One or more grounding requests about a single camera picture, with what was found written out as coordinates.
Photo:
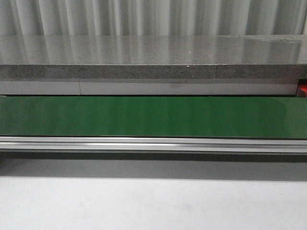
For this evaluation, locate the green conveyor belt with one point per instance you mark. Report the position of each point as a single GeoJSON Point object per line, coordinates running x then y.
{"type": "Point", "coordinates": [145, 116]}

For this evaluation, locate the white panel under ledge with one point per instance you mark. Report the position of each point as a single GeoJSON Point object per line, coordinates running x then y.
{"type": "Point", "coordinates": [150, 87]}

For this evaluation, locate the grey stone counter ledge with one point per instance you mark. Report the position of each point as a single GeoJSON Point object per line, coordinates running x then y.
{"type": "Point", "coordinates": [38, 57]}

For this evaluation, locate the red plastic tray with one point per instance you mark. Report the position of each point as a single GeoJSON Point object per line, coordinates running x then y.
{"type": "Point", "coordinates": [302, 90]}

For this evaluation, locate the white pleated curtain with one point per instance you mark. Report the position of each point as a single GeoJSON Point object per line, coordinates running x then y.
{"type": "Point", "coordinates": [153, 17]}

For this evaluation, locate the aluminium conveyor frame rail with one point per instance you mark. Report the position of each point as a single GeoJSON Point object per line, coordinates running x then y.
{"type": "Point", "coordinates": [280, 146]}

